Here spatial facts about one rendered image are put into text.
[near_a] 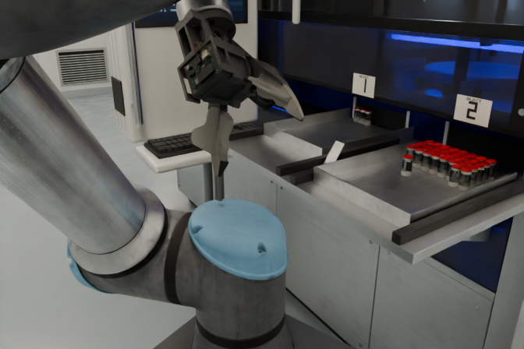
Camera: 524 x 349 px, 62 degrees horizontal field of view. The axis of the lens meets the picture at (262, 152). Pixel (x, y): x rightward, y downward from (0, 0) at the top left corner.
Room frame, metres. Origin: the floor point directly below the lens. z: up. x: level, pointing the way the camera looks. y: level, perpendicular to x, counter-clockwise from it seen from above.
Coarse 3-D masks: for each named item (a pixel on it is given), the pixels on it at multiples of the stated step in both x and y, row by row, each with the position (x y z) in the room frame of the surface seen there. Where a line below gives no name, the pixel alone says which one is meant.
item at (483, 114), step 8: (464, 96) 0.98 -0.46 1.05; (456, 104) 0.99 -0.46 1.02; (464, 104) 0.98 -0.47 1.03; (472, 104) 0.96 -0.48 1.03; (480, 104) 0.95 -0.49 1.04; (488, 104) 0.93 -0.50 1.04; (456, 112) 0.99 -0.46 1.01; (464, 112) 0.97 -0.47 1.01; (472, 112) 0.96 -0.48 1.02; (480, 112) 0.94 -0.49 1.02; (488, 112) 0.93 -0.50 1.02; (464, 120) 0.97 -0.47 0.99; (472, 120) 0.96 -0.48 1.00; (480, 120) 0.94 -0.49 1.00; (488, 120) 0.93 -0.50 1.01
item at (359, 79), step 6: (354, 78) 1.28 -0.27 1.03; (360, 78) 1.26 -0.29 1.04; (366, 78) 1.24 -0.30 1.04; (372, 78) 1.22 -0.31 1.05; (354, 84) 1.28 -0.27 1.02; (360, 84) 1.25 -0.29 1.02; (366, 84) 1.23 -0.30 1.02; (372, 84) 1.22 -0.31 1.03; (354, 90) 1.27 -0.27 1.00; (360, 90) 1.25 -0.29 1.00; (366, 90) 1.23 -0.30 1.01; (372, 90) 1.21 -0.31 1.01; (366, 96) 1.23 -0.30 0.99; (372, 96) 1.21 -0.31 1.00
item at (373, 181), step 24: (408, 144) 1.04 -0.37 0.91; (336, 168) 0.91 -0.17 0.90; (360, 168) 0.95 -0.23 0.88; (384, 168) 0.95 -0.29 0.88; (336, 192) 0.81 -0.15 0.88; (360, 192) 0.76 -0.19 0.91; (384, 192) 0.82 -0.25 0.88; (408, 192) 0.82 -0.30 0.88; (432, 192) 0.82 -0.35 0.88; (456, 192) 0.82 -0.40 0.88; (480, 192) 0.77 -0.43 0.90; (384, 216) 0.71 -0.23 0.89; (408, 216) 0.66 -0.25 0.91
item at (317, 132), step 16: (336, 112) 1.36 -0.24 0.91; (272, 128) 1.18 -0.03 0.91; (288, 128) 1.26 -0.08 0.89; (304, 128) 1.27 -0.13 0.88; (320, 128) 1.27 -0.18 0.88; (336, 128) 1.27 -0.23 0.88; (352, 128) 1.27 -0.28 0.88; (368, 128) 1.27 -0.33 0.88; (288, 144) 1.11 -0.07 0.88; (304, 144) 1.05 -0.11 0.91; (320, 144) 1.12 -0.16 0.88; (352, 144) 1.05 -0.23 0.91
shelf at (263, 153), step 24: (240, 144) 1.13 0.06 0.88; (264, 144) 1.13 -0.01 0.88; (264, 168) 0.95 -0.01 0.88; (504, 168) 0.95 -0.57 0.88; (312, 192) 0.82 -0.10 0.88; (336, 216) 0.74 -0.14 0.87; (360, 216) 0.72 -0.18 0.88; (480, 216) 0.72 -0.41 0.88; (504, 216) 0.74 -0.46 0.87; (384, 240) 0.64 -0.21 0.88; (432, 240) 0.64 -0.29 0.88; (456, 240) 0.65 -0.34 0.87
